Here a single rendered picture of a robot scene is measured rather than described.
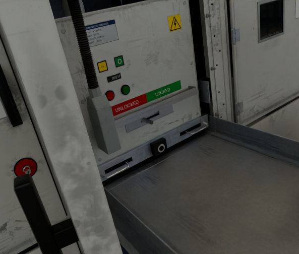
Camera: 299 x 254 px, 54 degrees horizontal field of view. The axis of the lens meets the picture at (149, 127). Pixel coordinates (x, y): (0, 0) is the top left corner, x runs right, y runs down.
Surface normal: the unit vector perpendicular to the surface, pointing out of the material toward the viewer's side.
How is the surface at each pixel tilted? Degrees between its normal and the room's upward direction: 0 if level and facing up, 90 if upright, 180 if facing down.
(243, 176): 0
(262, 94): 90
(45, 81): 90
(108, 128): 90
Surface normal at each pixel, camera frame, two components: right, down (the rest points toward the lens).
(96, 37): 0.57, 0.25
